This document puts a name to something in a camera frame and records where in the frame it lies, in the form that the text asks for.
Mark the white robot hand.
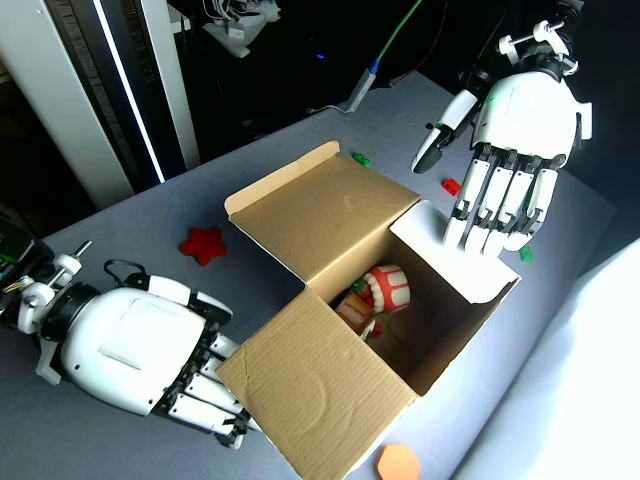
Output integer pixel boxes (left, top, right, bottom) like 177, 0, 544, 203
411, 69, 595, 262
58, 273, 254, 450

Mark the red white mushroom toy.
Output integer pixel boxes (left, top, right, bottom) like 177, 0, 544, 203
349, 263, 414, 316

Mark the chocolate toy cake with strawberry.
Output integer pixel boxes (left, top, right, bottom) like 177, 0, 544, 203
333, 292, 384, 341

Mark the cardboard box with flaps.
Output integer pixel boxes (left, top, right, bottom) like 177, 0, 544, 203
215, 140, 522, 480

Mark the grey table cloth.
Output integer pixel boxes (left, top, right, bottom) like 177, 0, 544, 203
0, 69, 619, 480

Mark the red felt star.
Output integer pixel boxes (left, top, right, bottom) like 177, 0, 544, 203
179, 225, 229, 266

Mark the white backdrop sheet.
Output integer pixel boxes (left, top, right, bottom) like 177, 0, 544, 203
452, 239, 640, 480

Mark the orange hexagon block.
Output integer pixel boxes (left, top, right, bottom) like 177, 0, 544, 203
376, 442, 423, 480

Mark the white cabinet with light strip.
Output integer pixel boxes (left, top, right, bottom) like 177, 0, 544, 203
0, 0, 201, 204

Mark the thin red cable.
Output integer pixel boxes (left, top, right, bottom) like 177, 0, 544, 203
387, 0, 450, 87

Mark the green cable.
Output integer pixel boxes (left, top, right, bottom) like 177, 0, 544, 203
377, 0, 424, 66

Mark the grey cable connector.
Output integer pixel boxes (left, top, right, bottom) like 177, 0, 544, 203
345, 62, 381, 114

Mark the white bracket device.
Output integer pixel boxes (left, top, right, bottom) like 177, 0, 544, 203
202, 0, 281, 59

